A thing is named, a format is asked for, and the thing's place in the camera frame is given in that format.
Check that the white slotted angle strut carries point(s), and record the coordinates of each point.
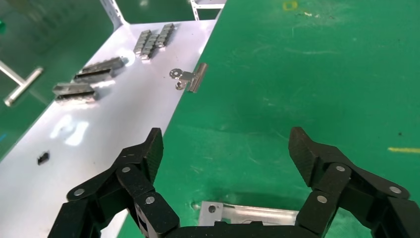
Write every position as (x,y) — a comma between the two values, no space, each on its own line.
(210,5)
(113,13)

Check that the grey metal T-shaped bar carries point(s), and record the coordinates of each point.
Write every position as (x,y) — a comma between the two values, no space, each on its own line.
(24,83)

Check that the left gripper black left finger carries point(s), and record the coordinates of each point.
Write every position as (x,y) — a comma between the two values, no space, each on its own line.
(131,184)

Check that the sheet metal bracket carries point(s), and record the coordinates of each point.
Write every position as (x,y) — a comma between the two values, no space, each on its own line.
(249,215)

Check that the silver binder clip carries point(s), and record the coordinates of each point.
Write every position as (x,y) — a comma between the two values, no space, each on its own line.
(197,77)

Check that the green table cloth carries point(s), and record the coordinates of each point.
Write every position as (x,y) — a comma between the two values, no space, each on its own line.
(295,82)

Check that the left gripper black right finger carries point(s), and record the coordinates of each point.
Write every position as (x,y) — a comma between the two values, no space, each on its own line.
(341,190)

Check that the grey metal rail part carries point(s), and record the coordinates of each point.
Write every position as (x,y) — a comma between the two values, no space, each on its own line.
(77,97)
(93,76)
(105,64)
(72,88)

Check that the small black clip piece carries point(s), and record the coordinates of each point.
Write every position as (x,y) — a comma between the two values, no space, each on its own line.
(43,158)

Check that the notched metal strip part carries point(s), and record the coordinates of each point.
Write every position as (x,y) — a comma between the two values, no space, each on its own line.
(149,49)
(165,34)
(142,42)

